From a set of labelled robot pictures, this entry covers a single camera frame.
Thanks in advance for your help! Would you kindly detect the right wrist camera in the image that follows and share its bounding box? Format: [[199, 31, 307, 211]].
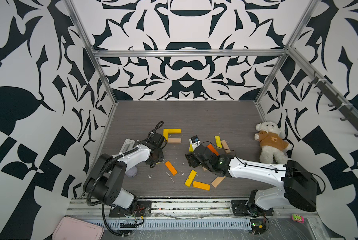
[[189, 135, 201, 150]]

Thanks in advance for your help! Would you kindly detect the pink small device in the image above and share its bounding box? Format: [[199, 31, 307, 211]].
[[291, 214, 304, 223]]

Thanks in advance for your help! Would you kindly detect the orange block lower left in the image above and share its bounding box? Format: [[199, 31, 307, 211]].
[[165, 161, 178, 176]]

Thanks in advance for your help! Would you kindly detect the wall hook rail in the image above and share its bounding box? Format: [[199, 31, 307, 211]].
[[308, 77, 358, 138]]

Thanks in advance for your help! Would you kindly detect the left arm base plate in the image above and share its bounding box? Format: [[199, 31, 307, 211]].
[[109, 200, 152, 218]]

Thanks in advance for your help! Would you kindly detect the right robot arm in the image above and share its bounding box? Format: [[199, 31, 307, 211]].
[[185, 145, 320, 216]]

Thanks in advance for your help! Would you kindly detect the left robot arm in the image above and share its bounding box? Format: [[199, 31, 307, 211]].
[[83, 133, 166, 214]]

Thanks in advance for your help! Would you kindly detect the orange block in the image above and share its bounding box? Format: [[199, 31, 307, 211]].
[[207, 144, 219, 156], [165, 161, 178, 176]]

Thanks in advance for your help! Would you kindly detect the green circuit board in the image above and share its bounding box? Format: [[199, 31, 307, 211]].
[[249, 220, 268, 236]]

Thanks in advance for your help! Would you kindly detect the pink tray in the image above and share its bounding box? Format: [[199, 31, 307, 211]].
[[52, 217, 105, 240]]

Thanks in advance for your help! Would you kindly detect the natural wood block bottom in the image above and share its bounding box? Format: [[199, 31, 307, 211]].
[[211, 177, 225, 188]]

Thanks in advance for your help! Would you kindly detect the white teddy bear brown shirt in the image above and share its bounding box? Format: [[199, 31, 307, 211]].
[[254, 122, 293, 165]]

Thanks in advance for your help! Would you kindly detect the yellow block top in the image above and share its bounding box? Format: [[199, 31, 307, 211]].
[[168, 129, 181, 134]]

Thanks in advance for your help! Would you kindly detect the orange block right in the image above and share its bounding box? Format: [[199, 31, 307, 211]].
[[207, 144, 219, 156]]

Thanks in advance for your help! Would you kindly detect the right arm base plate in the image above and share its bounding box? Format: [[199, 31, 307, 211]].
[[231, 200, 273, 218]]

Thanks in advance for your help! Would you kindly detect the natural wood block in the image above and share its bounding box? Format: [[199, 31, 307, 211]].
[[211, 177, 225, 188], [168, 138, 181, 144], [221, 140, 231, 154]]

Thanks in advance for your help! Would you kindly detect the white cable duct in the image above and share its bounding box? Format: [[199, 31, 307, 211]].
[[85, 218, 253, 231]]

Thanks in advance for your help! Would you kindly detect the orange-yellow block bottom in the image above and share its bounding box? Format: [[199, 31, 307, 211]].
[[192, 181, 210, 191]]

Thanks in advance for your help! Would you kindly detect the clear plastic package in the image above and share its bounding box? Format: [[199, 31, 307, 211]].
[[119, 139, 135, 154]]

